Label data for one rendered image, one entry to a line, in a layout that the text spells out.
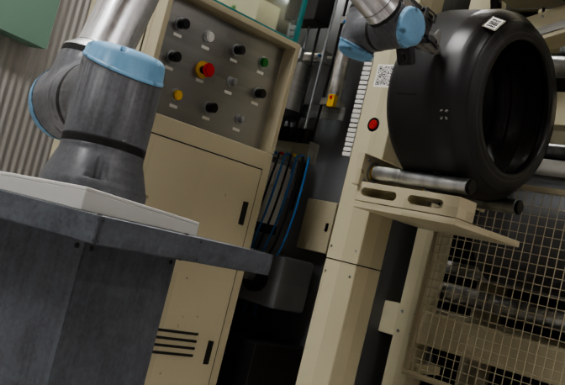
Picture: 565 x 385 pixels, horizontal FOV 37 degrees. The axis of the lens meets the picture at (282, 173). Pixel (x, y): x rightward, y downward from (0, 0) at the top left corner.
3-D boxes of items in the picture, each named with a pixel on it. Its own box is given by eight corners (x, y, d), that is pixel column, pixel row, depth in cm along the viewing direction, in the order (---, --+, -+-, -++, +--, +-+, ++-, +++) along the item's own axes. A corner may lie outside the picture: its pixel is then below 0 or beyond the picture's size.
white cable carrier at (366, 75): (341, 155, 275) (375, 14, 279) (351, 159, 278) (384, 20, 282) (351, 156, 271) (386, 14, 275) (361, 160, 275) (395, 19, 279)
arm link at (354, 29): (358, 45, 200) (372, -2, 202) (327, 50, 209) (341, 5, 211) (386, 62, 205) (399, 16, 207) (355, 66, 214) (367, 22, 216)
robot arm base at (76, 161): (92, 192, 137) (107, 133, 138) (13, 177, 147) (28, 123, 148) (165, 213, 153) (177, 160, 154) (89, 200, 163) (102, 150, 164)
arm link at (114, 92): (81, 129, 141) (108, 29, 143) (44, 131, 155) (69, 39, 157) (161, 154, 149) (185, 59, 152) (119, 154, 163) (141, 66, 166)
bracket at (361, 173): (350, 183, 253) (358, 151, 254) (424, 209, 281) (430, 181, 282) (359, 184, 251) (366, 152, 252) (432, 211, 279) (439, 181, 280)
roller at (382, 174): (375, 162, 256) (378, 175, 258) (366, 170, 254) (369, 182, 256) (475, 176, 232) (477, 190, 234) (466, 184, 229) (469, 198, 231)
